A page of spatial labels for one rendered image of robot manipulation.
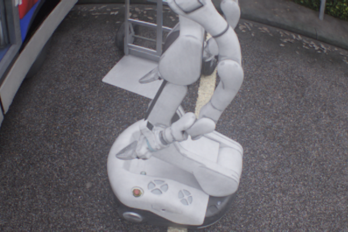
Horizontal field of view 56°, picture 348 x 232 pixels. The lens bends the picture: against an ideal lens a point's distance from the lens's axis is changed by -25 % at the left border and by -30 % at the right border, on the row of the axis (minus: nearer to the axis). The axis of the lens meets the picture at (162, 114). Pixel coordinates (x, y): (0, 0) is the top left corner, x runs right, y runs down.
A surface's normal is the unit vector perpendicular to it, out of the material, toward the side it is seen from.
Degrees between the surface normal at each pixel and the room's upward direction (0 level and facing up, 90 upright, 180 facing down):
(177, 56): 87
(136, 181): 0
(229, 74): 91
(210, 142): 23
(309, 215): 0
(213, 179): 90
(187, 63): 91
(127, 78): 0
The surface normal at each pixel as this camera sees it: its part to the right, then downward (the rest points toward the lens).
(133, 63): 0.01, -0.70
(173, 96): -0.17, 0.70
